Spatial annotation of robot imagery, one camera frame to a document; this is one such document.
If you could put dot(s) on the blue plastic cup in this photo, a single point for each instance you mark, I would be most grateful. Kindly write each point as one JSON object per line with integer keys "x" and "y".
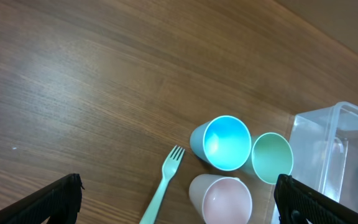
{"x": 224, "y": 142}

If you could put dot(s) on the green plastic fork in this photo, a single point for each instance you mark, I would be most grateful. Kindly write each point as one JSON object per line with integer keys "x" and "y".
{"x": 169, "y": 169}

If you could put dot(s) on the clear plastic container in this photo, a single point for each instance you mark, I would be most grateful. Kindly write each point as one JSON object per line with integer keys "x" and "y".
{"x": 325, "y": 150}

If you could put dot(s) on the pink plastic cup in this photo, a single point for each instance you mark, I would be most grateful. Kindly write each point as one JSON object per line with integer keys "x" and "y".
{"x": 220, "y": 199}

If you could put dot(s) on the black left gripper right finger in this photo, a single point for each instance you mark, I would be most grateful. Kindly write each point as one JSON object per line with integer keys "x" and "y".
{"x": 297, "y": 203}

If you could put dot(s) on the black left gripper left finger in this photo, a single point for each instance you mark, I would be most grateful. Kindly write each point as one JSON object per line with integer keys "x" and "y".
{"x": 59, "y": 203}

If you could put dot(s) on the green plastic cup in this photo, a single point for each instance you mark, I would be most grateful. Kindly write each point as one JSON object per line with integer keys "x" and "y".
{"x": 270, "y": 156}

